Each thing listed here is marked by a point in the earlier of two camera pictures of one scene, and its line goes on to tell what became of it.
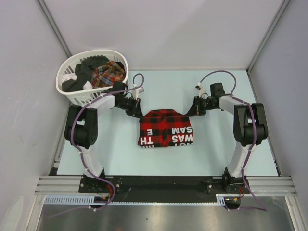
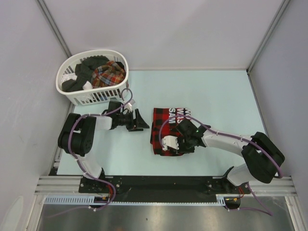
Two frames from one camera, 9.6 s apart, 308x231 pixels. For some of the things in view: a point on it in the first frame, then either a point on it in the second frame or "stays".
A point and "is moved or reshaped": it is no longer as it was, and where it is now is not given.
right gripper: [196, 109] -> [181, 149]
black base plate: [106, 189] stays
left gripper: [137, 113] -> [138, 122]
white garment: [87, 85] stays
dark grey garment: [84, 71] stays
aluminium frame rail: [264, 186] stays
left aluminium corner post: [55, 27] stays
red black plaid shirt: [160, 128] is moved or reshaped
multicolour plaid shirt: [106, 75] stays
